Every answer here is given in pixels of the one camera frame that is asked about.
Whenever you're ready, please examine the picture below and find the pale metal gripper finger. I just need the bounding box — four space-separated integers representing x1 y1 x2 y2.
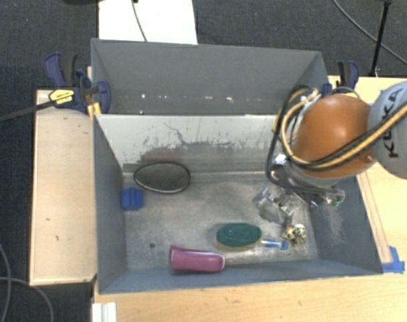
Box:
269 193 286 209
279 201 296 228

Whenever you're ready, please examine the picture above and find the spotted toy animal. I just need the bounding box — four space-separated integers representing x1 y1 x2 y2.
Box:
282 223 308 247

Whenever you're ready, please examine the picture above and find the clear tube with blue cap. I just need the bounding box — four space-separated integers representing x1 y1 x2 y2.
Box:
260 239 289 251

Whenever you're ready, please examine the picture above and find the green and yellow sponge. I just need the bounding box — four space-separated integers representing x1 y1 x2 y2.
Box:
214 222 263 252

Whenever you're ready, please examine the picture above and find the grey metal bin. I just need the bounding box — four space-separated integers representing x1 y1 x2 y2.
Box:
90 38 384 295

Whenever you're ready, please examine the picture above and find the pink oblong case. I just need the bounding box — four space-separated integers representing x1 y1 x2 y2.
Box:
168 245 226 274

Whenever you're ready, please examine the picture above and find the blue ribbed block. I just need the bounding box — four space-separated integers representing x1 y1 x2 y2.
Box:
120 186 145 211

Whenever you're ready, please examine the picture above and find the pale wood board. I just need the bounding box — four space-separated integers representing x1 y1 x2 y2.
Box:
29 89 99 286

